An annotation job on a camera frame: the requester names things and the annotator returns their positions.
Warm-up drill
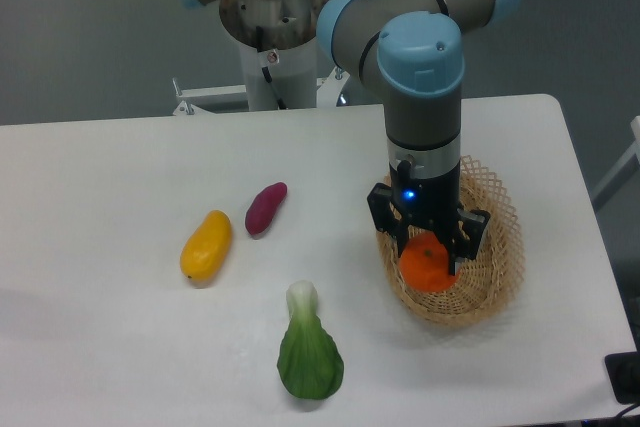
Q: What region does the black device at table edge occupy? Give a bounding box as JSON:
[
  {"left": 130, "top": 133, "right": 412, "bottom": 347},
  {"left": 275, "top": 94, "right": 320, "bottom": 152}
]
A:
[{"left": 604, "top": 352, "right": 639, "bottom": 405}]

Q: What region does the purple sweet potato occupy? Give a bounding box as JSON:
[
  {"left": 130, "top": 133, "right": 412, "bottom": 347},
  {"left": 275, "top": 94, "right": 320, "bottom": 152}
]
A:
[{"left": 245, "top": 182, "right": 288, "bottom": 236}]

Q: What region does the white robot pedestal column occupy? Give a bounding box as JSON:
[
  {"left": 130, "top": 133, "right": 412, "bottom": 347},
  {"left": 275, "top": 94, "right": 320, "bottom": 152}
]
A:
[{"left": 218, "top": 0, "right": 331, "bottom": 112}]

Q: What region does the black cable on pedestal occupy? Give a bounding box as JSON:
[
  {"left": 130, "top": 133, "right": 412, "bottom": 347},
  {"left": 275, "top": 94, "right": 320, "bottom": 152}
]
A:
[{"left": 255, "top": 25, "right": 288, "bottom": 111}]

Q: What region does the orange fruit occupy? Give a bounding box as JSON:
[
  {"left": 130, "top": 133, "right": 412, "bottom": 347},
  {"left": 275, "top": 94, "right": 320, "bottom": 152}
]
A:
[{"left": 398, "top": 231, "right": 458, "bottom": 293}]

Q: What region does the woven wicker basket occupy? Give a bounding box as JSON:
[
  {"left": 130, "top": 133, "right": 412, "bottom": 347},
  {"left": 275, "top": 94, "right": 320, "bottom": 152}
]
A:
[{"left": 376, "top": 155, "right": 525, "bottom": 327}]

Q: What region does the yellow mango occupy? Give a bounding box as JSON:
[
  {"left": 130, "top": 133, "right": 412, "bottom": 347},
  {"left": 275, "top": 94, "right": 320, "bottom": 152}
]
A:
[{"left": 180, "top": 210, "right": 233, "bottom": 283}]

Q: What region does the green bok choy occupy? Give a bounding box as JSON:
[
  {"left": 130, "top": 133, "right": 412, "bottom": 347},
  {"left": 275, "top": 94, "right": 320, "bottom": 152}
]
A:
[{"left": 276, "top": 280, "right": 344, "bottom": 401}]

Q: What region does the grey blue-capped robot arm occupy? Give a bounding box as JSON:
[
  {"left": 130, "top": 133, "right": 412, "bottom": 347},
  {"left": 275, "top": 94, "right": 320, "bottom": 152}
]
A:
[{"left": 181, "top": 0, "right": 520, "bottom": 274}]

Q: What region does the white frame at right edge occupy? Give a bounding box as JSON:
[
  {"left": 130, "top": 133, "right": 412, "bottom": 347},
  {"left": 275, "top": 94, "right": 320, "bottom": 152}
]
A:
[{"left": 590, "top": 116, "right": 639, "bottom": 212}]

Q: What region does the white metal base frame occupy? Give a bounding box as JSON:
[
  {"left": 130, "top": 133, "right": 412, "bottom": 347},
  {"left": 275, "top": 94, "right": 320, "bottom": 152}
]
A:
[{"left": 172, "top": 67, "right": 350, "bottom": 116}]

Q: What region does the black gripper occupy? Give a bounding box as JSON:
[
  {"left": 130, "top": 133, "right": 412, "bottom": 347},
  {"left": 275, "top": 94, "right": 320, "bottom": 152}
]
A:
[{"left": 367, "top": 163, "right": 491, "bottom": 276}]

